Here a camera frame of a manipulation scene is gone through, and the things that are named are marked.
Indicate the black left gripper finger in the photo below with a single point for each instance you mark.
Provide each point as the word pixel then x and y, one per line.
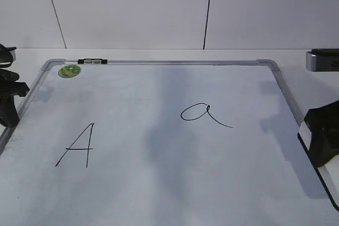
pixel 323 124
pixel 9 116

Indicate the black silver board clip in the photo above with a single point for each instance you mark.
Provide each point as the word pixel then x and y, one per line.
pixel 92 61

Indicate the round green magnet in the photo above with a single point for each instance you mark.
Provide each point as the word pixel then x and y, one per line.
pixel 69 71

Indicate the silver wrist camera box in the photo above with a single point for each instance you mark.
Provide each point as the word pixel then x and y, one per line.
pixel 322 60

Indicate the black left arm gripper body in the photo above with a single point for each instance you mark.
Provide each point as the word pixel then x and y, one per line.
pixel 10 85

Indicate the white whiteboard eraser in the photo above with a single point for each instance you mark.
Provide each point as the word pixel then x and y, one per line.
pixel 328 173

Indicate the aluminium framed whiteboard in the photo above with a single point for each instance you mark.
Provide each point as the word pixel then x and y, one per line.
pixel 159 145

